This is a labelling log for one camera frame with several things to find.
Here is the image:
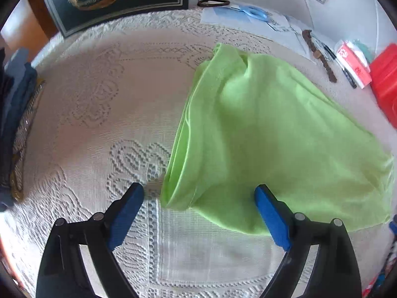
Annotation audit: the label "lime green garment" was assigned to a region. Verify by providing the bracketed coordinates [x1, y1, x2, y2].
[160, 43, 394, 235]

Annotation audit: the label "dark blue clothes pile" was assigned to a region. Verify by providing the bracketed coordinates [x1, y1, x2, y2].
[1, 48, 38, 212]

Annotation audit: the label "pink tissue pack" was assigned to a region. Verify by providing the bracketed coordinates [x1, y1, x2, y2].
[334, 40, 372, 89]

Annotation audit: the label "white paper sheets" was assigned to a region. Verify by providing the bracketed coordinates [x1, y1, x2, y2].
[200, 5, 314, 61]

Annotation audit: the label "brown braided strap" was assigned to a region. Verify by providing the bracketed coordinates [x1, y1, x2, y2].
[301, 29, 338, 84]

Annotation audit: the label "red plastic carry case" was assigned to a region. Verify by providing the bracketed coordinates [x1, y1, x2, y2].
[370, 43, 397, 128]

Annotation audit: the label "white lace tablecloth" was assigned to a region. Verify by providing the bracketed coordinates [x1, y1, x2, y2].
[1, 9, 396, 297]

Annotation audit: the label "black hair tie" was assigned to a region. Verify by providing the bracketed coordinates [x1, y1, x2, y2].
[196, 0, 231, 8]

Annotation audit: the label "blue handled scissors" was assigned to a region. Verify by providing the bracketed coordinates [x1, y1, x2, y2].
[227, 4, 269, 22]

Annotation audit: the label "black pen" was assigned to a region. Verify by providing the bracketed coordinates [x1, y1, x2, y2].
[322, 43, 357, 89]

